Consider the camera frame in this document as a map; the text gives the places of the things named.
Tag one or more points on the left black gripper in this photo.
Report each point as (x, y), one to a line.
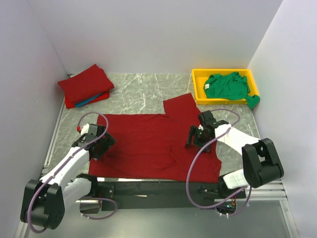
(104, 145)

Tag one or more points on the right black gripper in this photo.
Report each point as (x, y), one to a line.
(196, 138)

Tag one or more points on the dark red t-shirt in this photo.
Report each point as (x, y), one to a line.
(150, 146)

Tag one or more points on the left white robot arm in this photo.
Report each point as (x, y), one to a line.
(45, 200)

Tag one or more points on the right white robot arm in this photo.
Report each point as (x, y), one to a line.
(261, 163)

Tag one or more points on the folded blue t-shirt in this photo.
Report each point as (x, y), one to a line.
(93, 99)

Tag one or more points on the folded red t-shirt bottom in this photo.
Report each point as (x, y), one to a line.
(70, 104)

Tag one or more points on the folded red t-shirt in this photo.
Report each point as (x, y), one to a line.
(70, 104)
(86, 84)

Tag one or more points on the folded red t-shirt top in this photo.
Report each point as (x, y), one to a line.
(86, 84)

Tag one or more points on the yellow plastic bin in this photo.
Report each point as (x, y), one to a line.
(201, 75)

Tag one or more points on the green t-shirt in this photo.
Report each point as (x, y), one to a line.
(231, 87)

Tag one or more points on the black base beam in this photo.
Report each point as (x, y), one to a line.
(161, 194)

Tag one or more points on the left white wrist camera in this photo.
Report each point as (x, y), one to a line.
(83, 129)

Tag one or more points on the aluminium rail frame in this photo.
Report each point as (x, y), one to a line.
(274, 191)

